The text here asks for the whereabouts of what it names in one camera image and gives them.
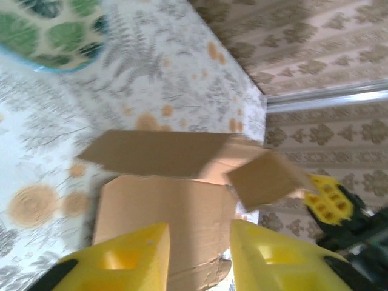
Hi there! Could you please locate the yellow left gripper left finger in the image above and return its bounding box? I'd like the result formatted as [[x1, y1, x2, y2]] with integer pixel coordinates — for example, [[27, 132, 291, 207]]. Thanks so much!
[[27, 222, 170, 291]]

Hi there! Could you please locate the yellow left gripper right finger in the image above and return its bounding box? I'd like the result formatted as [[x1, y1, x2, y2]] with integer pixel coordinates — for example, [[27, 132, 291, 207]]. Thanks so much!
[[230, 219, 376, 291]]

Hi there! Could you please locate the brown cardboard box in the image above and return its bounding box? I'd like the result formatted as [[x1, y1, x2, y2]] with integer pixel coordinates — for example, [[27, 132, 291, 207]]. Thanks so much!
[[76, 129, 316, 290]]

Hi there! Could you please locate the floral tablecloth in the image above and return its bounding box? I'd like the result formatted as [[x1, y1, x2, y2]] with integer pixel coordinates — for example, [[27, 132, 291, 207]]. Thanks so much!
[[0, 0, 267, 291]]

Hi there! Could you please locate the leaf-patterned ceramic bowl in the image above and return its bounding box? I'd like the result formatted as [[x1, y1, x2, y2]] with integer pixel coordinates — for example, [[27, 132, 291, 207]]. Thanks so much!
[[0, 0, 109, 73]]

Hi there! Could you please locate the aluminium frame post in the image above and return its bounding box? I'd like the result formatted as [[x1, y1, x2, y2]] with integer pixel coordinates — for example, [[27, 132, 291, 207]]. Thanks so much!
[[266, 80, 388, 113]]

